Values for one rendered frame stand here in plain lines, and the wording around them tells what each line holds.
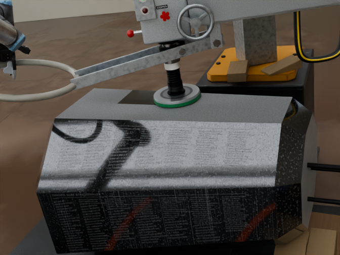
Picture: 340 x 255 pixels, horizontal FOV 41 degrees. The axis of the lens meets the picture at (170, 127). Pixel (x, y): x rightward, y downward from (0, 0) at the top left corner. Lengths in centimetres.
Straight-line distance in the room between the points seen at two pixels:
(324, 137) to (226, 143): 176
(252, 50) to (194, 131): 91
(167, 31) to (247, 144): 56
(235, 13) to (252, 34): 70
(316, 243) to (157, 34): 115
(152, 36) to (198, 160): 54
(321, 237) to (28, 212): 188
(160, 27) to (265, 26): 88
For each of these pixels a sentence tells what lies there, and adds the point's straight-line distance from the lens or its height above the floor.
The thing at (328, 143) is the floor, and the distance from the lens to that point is 343.
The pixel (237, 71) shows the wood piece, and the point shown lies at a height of 83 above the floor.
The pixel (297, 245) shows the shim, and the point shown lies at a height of 25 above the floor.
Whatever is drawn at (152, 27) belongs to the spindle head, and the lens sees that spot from 191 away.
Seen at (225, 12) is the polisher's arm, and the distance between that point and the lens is 193.
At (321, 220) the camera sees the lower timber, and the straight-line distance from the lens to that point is 249.
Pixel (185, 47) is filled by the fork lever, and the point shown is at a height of 112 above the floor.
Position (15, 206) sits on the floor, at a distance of 333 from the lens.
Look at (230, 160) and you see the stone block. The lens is 180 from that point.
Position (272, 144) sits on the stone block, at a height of 81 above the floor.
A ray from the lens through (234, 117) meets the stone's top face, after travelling 188.
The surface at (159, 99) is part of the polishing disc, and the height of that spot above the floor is 90.
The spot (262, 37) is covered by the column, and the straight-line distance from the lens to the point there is 265.
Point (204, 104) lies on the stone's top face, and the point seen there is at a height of 87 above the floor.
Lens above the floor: 169
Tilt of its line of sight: 26 degrees down
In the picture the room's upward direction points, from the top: 9 degrees counter-clockwise
